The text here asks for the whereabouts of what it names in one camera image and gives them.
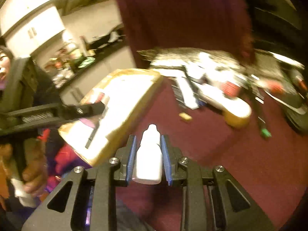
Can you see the dark red draped cloth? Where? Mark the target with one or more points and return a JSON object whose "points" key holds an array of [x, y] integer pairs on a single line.
{"points": [[205, 24]]}

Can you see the person in dark jacket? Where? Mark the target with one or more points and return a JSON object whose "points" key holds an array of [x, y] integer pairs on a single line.
{"points": [[30, 140]]}

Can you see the beige computer keyboard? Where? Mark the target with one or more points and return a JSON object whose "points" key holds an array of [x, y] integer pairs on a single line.
{"points": [[214, 77]]}

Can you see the small white dropper bottle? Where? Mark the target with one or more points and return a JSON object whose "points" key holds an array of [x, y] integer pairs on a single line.
{"points": [[148, 162]]}

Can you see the white kitchen cabinets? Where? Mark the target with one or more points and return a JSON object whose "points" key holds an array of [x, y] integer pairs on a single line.
{"points": [[35, 31]]}

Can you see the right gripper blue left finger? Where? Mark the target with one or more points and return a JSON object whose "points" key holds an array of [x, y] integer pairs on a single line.
{"points": [[126, 156]]}

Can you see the black marker green cap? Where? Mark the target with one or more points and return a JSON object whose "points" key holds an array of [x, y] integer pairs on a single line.
{"points": [[259, 115]]}

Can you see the cardboard box with white lining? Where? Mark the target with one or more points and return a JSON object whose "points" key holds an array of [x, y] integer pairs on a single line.
{"points": [[129, 91]]}

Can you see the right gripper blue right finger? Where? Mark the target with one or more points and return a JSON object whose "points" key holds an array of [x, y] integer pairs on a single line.
{"points": [[171, 156]]}

